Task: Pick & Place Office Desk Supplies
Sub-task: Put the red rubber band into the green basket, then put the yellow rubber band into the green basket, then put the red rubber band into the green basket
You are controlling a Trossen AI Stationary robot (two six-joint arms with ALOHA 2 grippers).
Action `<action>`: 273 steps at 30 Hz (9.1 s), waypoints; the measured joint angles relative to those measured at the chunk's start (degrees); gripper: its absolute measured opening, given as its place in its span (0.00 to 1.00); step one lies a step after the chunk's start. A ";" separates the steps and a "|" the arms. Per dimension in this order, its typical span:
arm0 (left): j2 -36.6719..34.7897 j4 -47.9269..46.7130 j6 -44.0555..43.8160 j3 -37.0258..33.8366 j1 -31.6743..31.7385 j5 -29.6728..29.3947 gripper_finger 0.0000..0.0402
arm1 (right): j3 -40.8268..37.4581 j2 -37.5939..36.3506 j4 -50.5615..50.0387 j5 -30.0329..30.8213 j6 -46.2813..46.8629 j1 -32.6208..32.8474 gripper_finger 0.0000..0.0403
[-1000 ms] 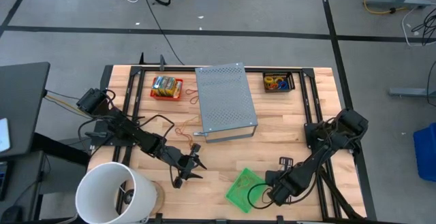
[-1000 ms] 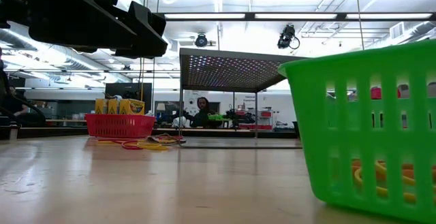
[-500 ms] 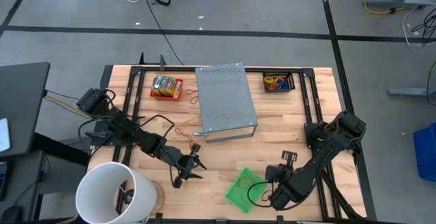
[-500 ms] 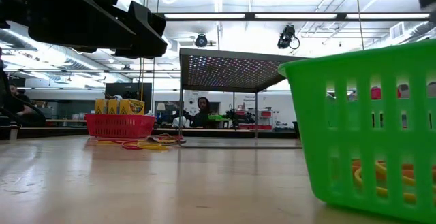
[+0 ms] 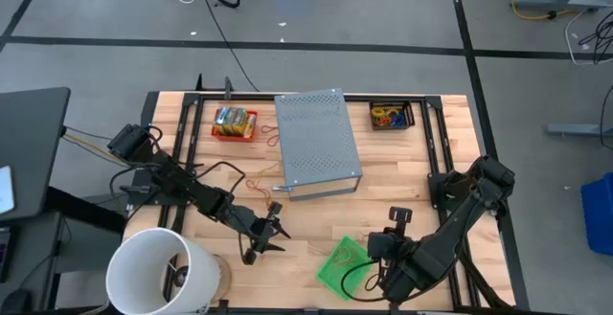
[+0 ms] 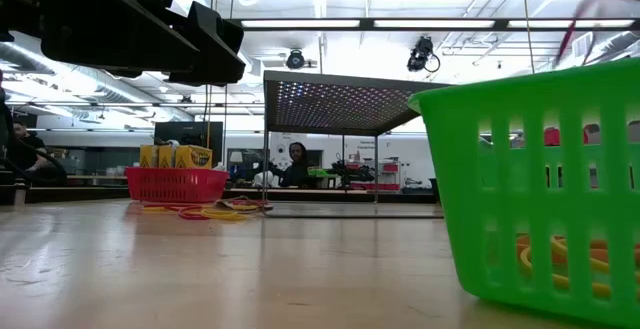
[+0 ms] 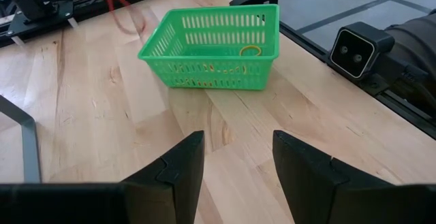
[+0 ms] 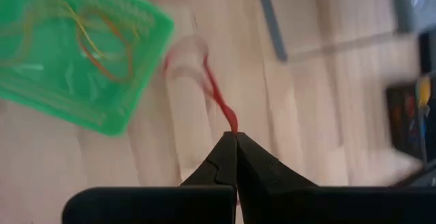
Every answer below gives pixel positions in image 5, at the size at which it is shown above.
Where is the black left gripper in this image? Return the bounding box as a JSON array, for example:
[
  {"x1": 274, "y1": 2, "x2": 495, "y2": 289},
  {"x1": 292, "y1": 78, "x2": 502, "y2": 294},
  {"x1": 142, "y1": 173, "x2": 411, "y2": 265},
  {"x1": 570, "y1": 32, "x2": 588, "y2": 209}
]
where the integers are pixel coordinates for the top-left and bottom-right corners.
[{"x1": 229, "y1": 201, "x2": 292, "y2": 266}]

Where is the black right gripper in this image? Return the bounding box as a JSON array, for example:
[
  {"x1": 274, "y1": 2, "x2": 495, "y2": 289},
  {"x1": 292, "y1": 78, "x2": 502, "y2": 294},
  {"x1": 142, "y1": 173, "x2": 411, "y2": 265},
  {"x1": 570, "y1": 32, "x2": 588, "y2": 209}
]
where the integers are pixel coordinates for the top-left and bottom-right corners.
[{"x1": 367, "y1": 207, "x2": 414, "y2": 261}]

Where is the green plastic basket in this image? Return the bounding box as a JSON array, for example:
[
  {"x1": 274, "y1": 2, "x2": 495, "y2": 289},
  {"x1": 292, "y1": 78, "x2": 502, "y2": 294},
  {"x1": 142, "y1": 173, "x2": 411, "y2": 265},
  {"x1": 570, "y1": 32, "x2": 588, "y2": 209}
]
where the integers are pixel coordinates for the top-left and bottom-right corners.
[{"x1": 315, "y1": 235, "x2": 379, "y2": 302}]

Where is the grey perforated metal shelf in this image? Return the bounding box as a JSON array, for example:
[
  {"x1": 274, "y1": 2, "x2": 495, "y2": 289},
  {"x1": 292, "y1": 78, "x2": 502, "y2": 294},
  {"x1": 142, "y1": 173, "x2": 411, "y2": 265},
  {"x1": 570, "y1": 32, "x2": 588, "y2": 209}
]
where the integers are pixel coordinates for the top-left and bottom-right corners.
[{"x1": 273, "y1": 87, "x2": 364, "y2": 202}]

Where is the red plastic basket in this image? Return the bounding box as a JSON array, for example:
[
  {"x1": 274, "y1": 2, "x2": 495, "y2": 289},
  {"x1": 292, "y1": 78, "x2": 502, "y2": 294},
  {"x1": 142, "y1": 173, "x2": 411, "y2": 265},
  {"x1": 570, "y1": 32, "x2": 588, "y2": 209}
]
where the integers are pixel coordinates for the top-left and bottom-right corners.
[{"x1": 211, "y1": 106, "x2": 260, "y2": 143}]

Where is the shiny clear-wrapped pack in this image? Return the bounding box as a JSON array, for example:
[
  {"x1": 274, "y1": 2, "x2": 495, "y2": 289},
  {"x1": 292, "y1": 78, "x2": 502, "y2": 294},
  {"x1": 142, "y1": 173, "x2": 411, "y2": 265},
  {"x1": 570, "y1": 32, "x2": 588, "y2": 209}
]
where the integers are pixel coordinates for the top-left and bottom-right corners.
[{"x1": 227, "y1": 107, "x2": 240, "y2": 137}]

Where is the green white crayon pack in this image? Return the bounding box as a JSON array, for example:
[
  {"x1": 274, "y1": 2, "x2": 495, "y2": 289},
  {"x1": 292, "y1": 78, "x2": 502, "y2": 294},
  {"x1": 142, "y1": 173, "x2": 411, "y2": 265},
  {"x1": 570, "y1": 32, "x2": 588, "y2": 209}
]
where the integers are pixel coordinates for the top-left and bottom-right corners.
[{"x1": 214, "y1": 107, "x2": 230, "y2": 137}]

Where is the black plastic basket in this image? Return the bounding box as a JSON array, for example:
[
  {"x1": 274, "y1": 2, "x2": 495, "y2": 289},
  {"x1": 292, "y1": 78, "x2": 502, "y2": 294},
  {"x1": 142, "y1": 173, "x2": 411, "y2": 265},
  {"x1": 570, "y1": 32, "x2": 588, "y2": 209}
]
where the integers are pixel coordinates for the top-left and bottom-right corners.
[{"x1": 368, "y1": 99, "x2": 417, "y2": 132}]

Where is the black side desk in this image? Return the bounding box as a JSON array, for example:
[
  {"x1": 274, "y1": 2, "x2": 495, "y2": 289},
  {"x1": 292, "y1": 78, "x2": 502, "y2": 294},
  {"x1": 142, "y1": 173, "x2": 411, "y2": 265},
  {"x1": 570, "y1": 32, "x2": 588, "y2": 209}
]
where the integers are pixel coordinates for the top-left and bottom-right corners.
[{"x1": 0, "y1": 86, "x2": 72, "y2": 224}]

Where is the round wooden lamp base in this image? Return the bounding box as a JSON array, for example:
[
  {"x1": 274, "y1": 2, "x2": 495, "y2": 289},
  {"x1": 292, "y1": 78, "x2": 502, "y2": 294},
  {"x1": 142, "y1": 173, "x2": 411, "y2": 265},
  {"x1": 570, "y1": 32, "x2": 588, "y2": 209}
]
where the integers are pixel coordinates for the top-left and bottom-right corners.
[{"x1": 210, "y1": 253, "x2": 234, "y2": 303}]

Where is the brown rubber band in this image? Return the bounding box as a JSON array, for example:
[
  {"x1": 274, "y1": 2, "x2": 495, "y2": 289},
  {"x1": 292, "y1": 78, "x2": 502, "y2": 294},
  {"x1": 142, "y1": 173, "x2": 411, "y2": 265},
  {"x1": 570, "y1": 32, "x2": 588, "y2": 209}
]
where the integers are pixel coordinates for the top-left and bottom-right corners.
[{"x1": 260, "y1": 124, "x2": 282, "y2": 148}]

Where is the blue plastic bin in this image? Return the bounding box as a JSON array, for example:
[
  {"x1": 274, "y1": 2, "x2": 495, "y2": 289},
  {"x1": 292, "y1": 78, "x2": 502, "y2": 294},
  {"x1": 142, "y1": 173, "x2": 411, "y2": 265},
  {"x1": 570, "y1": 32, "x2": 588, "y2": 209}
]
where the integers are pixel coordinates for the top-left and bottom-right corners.
[{"x1": 580, "y1": 171, "x2": 613, "y2": 258}]

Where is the grey table foot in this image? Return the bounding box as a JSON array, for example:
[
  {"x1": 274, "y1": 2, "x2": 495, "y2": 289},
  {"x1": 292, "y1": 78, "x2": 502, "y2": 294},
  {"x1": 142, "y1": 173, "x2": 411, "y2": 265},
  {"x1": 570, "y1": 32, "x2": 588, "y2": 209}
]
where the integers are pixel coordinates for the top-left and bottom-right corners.
[{"x1": 546, "y1": 122, "x2": 613, "y2": 139}]

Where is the thin yellow wire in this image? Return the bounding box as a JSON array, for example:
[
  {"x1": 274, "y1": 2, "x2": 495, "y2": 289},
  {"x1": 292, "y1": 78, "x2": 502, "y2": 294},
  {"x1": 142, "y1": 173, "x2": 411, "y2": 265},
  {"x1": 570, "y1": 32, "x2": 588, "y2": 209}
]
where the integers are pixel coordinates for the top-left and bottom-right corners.
[{"x1": 63, "y1": 131, "x2": 130, "y2": 168}]

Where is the long black floor cable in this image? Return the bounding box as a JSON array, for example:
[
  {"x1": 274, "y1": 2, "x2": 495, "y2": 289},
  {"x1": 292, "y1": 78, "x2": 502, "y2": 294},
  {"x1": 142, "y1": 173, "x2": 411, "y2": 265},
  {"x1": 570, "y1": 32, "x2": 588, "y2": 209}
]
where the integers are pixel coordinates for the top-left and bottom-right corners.
[{"x1": 193, "y1": 0, "x2": 261, "y2": 93}]

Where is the thin white cable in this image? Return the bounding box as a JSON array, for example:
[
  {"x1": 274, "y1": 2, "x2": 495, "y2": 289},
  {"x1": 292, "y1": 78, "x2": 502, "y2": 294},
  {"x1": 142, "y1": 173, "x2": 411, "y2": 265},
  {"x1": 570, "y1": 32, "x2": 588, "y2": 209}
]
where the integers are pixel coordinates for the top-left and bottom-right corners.
[{"x1": 564, "y1": 7, "x2": 613, "y2": 67}]

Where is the black cable bundle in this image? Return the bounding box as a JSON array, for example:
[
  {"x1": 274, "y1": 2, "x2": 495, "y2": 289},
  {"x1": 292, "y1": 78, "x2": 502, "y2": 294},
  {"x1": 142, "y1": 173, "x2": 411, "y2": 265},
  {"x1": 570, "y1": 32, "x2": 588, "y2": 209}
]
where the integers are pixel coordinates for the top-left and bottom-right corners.
[{"x1": 578, "y1": 11, "x2": 613, "y2": 66}]

